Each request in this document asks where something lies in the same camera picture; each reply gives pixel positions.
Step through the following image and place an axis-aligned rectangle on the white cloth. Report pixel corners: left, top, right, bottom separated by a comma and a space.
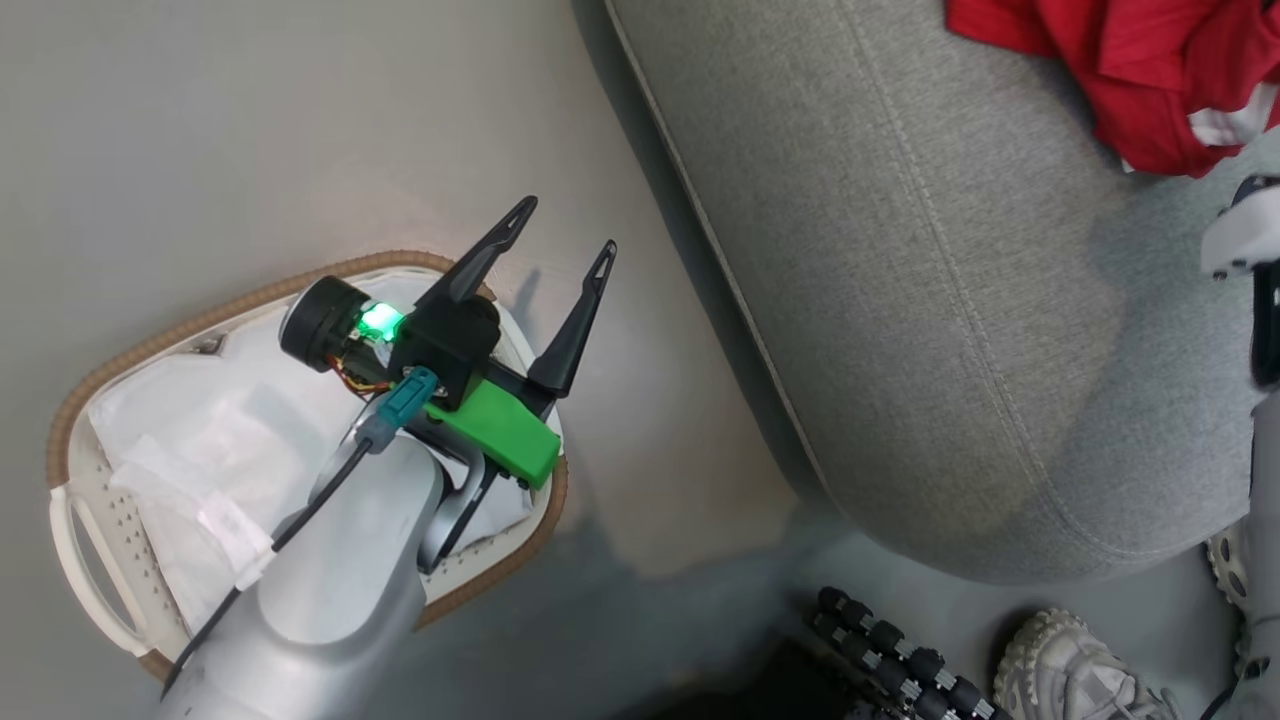
88, 290, 536, 636

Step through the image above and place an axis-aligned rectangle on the red and white shirt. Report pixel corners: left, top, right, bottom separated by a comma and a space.
945, 0, 1280, 179

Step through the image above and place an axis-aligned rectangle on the thin black cable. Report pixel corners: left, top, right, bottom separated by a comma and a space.
1195, 678, 1251, 720
160, 440, 376, 701

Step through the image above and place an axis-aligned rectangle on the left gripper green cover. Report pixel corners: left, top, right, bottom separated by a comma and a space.
278, 195, 618, 492

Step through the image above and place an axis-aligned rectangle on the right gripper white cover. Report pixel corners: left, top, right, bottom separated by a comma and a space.
1200, 174, 1280, 391

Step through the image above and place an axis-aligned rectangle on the grey fabric sofa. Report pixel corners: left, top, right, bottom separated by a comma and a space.
600, 0, 1280, 586

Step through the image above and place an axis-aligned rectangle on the white laundry basket brown rim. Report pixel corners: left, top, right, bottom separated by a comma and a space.
45, 250, 571, 683

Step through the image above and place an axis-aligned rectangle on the teal cable connector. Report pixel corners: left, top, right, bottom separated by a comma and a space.
355, 365, 441, 456

